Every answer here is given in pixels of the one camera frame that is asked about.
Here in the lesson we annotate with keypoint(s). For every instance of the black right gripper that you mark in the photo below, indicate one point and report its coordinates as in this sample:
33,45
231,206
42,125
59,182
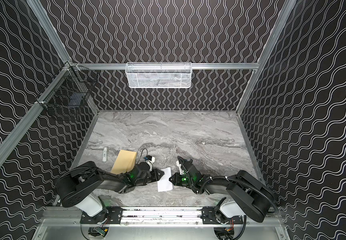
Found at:
182,175

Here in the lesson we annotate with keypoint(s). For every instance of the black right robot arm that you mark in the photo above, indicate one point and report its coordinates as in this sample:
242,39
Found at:
244,195

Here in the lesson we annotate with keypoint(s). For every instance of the aluminium corner post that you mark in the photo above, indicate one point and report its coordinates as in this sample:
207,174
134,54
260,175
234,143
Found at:
46,24
269,46

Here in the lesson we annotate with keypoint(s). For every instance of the white wire basket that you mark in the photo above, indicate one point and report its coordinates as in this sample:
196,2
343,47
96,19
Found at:
158,78

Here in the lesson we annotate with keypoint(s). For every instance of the small glue stick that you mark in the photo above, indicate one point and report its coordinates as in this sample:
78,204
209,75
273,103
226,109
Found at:
104,154

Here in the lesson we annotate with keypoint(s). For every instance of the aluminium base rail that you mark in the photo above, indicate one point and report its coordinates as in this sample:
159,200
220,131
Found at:
133,217

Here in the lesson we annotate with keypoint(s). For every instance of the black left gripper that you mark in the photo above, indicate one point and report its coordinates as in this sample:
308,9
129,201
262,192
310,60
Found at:
150,174

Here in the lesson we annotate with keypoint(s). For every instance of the aluminium back crossbar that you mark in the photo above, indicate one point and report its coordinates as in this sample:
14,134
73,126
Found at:
165,66

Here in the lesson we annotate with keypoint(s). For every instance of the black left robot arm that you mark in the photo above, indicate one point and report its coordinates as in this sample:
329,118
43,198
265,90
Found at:
75,187

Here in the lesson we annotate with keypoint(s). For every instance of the blue floral letter paper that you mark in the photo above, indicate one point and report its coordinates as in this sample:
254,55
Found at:
164,185

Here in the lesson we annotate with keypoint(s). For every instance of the aluminium corner post right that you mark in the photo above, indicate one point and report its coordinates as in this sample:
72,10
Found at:
269,46

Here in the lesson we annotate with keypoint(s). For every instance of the aluminium left side rail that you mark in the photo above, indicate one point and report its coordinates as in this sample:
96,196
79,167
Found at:
18,132

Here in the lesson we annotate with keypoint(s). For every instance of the black wire basket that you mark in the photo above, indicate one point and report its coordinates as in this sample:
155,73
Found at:
69,100

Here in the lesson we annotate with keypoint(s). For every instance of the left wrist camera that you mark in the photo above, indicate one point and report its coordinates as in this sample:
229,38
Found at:
150,159

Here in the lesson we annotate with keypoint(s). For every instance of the aluminium corner post left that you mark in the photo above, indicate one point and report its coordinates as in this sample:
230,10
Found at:
46,24

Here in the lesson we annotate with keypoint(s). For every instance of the tan kraft envelope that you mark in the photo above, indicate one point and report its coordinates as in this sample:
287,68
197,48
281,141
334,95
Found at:
124,162

